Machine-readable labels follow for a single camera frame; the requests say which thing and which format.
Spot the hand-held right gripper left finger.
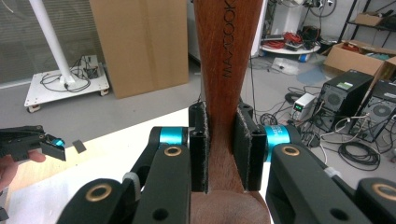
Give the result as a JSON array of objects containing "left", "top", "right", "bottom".
[{"left": 148, "top": 102, "right": 210, "bottom": 194}]

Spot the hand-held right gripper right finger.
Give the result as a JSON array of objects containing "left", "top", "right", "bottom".
[{"left": 233, "top": 98, "right": 302, "bottom": 192}]

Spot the brown wooden spoon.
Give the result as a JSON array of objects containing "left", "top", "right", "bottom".
[{"left": 190, "top": 0, "right": 272, "bottom": 224}]

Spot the white grid mat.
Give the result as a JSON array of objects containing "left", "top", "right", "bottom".
[{"left": 6, "top": 106, "right": 275, "bottom": 224}]

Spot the white pole stand wheeled base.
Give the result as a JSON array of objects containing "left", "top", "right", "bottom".
[{"left": 23, "top": 0, "right": 110, "bottom": 114}]

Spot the white power supply unit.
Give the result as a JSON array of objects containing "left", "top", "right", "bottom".
[{"left": 290, "top": 92, "right": 318, "bottom": 121}]

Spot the clear plastic sheet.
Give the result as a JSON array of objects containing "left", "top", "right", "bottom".
[{"left": 271, "top": 57, "right": 302, "bottom": 77}]

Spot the black computer tower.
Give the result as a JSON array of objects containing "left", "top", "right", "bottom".
[
  {"left": 314, "top": 68, "right": 375, "bottom": 129},
  {"left": 351, "top": 79, "right": 396, "bottom": 143}
]

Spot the white round table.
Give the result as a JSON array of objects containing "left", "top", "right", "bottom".
[{"left": 260, "top": 42, "right": 321, "bottom": 57}]

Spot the large cardboard sheet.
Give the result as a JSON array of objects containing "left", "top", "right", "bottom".
[{"left": 89, "top": 0, "right": 190, "bottom": 100}]

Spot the open cardboard box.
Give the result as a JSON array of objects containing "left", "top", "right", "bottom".
[{"left": 323, "top": 39, "right": 396, "bottom": 77}]

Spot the black metal shelf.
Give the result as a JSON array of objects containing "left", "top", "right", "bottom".
[{"left": 338, "top": 0, "right": 396, "bottom": 45}]

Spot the small cardboard box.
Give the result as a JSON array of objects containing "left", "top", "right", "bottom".
[{"left": 354, "top": 12, "right": 386, "bottom": 28}]

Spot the small dark flat bracket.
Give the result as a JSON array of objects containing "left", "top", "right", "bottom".
[{"left": 72, "top": 139, "right": 88, "bottom": 154}]

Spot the small coiled black cable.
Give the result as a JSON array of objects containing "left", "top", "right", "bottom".
[{"left": 260, "top": 112, "right": 283, "bottom": 126}]

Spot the large coiled black cable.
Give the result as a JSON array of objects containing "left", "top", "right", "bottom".
[{"left": 337, "top": 141, "right": 381, "bottom": 172}]

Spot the red cable bundle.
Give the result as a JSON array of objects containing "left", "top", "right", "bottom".
[{"left": 262, "top": 31, "right": 304, "bottom": 50}]

